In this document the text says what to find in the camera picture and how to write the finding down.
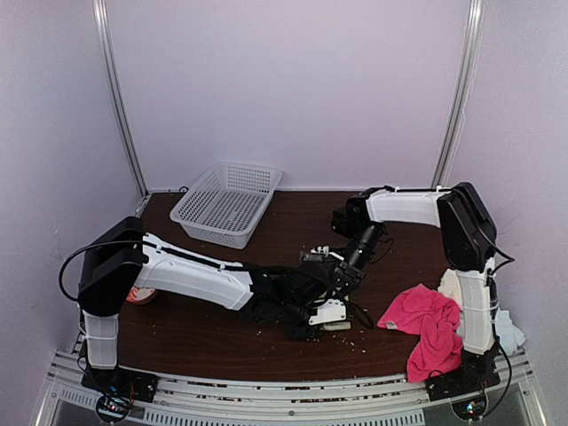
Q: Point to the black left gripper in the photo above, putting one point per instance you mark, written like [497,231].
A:
[298,335]

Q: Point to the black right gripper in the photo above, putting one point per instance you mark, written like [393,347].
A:
[351,280]

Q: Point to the green and white patterned towel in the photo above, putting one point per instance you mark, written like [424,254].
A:
[336,326]

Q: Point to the pink towel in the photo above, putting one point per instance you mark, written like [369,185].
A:
[435,319]

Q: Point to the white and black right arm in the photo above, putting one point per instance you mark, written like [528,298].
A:
[468,235]

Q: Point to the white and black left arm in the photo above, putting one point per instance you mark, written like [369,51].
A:
[127,257]

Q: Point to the cream towel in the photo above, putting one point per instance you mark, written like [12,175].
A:
[449,285]

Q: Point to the white perforated plastic basket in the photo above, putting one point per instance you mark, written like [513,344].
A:
[225,205]

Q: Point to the red patterned bowl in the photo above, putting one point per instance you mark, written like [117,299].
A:
[140,296]

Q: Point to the light blue towel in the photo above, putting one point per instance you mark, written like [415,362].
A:
[512,338]

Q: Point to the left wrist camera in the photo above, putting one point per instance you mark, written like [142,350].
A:
[332,310]

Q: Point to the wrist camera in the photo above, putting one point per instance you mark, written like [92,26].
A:
[332,310]
[321,255]

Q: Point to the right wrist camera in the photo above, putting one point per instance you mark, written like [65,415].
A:
[321,255]

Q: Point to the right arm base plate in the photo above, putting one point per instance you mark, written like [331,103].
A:
[461,381]

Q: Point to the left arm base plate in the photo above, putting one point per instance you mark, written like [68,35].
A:
[123,383]

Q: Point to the right aluminium corner post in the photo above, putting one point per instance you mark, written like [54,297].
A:
[465,77]

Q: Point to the aluminium corner post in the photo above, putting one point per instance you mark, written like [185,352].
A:
[117,101]
[465,77]

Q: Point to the left aluminium corner post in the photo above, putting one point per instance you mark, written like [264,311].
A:
[117,101]

